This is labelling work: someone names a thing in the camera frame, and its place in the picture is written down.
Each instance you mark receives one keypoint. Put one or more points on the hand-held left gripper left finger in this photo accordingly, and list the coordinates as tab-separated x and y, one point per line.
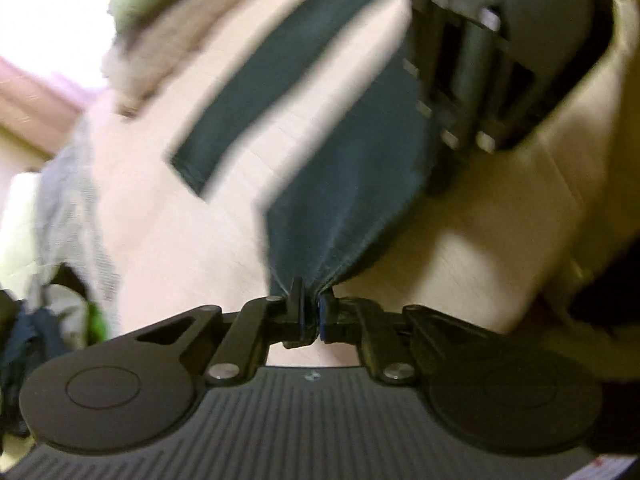
301	317

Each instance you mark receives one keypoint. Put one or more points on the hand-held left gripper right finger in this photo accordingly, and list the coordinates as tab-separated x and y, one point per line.
324	317

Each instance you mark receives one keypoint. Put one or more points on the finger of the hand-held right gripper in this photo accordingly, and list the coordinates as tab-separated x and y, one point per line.
462	20
452	125

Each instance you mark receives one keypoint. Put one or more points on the dark green pants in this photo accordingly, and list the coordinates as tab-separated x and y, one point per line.
350	175

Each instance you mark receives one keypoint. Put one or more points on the bright green item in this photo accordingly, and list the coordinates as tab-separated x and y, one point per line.
97	325

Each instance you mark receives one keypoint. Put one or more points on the dark blue cloth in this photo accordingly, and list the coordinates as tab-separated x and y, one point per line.
30	355

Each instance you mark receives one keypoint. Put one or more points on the beige cloth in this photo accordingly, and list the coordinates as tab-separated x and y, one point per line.
165	45

